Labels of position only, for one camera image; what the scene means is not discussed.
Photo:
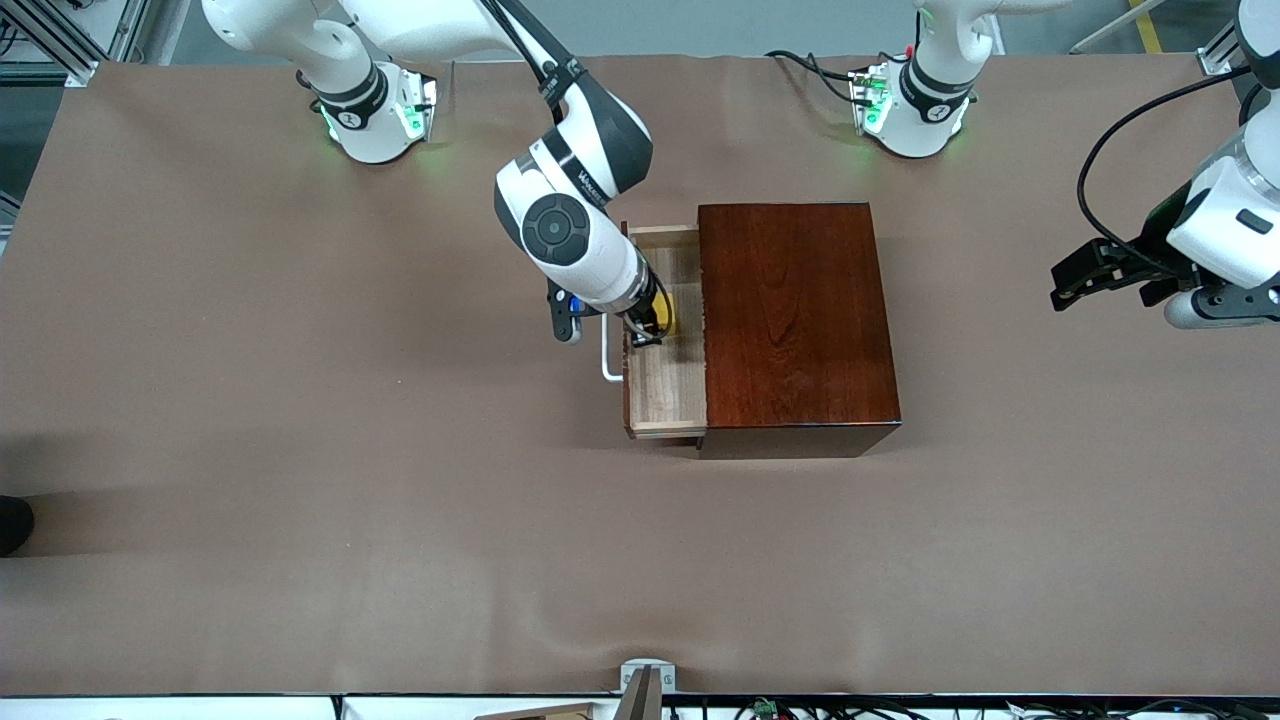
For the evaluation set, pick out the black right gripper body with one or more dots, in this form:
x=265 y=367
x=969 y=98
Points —
x=643 y=321

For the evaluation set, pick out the dark brown wooden cabinet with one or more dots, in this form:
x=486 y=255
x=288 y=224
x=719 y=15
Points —
x=790 y=320

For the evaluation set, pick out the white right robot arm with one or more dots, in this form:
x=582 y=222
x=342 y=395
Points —
x=560 y=230

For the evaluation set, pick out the large table cover mat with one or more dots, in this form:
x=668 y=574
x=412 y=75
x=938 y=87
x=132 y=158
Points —
x=400 y=550

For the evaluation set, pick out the brown cardboard piece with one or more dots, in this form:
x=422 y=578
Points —
x=540 y=712

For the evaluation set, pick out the black rounded object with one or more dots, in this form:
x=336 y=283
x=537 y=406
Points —
x=12 y=525

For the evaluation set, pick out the grey metal clamp bracket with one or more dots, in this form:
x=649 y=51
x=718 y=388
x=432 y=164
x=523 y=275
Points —
x=668 y=680

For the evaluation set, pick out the grey brown post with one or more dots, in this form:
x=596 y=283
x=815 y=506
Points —
x=640 y=700

